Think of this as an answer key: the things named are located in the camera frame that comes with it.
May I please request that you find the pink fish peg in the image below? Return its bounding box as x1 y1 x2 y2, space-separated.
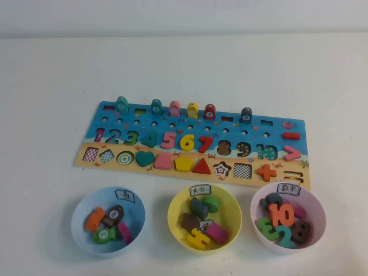
168 100 181 117

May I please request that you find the green wooden fish number three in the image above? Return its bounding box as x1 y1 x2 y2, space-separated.
91 225 118 244

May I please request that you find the red wooden triangle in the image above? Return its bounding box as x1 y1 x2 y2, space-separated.
191 157 213 175

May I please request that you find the green wooden circle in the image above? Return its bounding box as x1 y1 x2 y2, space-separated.
201 195 221 214

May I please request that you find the dark blue fish peg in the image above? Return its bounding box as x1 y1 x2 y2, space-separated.
240 107 254 124

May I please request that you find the orange wooden plus sign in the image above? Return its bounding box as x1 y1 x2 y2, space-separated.
256 163 277 182

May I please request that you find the teal wooden number four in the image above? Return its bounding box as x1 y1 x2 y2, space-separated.
140 131 159 148

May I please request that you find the magenta wooden fish piece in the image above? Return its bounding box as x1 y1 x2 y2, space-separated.
117 221 133 246

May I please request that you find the pink plastic bowl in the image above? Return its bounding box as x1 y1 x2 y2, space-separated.
250 182 327 255

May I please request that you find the magenta wooden rectangle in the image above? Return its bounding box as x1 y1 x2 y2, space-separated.
205 221 230 245

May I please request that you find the paper label on yellow bowl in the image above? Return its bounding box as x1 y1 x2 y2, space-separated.
189 185 212 197

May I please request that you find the light blue plastic bowl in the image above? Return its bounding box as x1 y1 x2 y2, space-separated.
70 186 146 254

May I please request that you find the pink wooden number five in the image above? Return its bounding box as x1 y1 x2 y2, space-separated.
160 131 177 150

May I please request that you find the brown wooden fish number eight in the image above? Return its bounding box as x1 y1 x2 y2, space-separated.
102 204 126 228

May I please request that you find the tall teal fish peg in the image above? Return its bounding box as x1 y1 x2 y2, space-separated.
116 95 129 113

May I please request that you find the teal fish peg number four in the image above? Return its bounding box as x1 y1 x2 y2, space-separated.
151 98 163 116

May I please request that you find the blue wooden number two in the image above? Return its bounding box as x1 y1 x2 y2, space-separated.
273 225 297 250

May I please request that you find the pink wooden greater-than sign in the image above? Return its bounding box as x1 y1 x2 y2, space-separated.
283 145 302 162

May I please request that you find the yellow plastic bowl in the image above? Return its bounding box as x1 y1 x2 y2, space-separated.
167 183 243 251

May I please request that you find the ocean themed wooden puzzle board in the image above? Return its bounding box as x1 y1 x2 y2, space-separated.
74 101 312 191

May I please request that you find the magenta wooden number one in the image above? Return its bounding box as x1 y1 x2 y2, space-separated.
290 202 307 219

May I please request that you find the paper label on pink bowl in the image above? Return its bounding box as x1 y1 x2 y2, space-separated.
277 182 301 197

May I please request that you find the red wooden number seven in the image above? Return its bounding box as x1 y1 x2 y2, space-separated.
197 135 215 154

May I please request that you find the paper label on blue bowl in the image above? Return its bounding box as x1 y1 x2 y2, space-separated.
114 188 136 202

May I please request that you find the pink wooden trapezoid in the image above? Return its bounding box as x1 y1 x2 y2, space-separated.
154 154 177 170

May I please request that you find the yellow wooden pentagon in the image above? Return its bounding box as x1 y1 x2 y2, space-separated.
174 156 195 173

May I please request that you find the teal wooden heart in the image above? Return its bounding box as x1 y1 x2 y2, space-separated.
135 150 156 168

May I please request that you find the orange wooden fish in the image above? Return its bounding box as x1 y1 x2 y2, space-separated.
84 206 105 232

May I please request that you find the yellow fish peg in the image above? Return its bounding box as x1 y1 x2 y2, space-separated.
186 102 199 119

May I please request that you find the grey wooden number nine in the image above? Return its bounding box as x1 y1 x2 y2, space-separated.
259 192 284 208

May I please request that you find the orange wooden number ten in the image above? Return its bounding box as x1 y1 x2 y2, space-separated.
267 202 295 227

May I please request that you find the dark teal wooden block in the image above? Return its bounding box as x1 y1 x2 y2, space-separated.
189 197 209 219

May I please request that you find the red fish peg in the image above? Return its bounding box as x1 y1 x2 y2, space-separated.
204 103 217 121

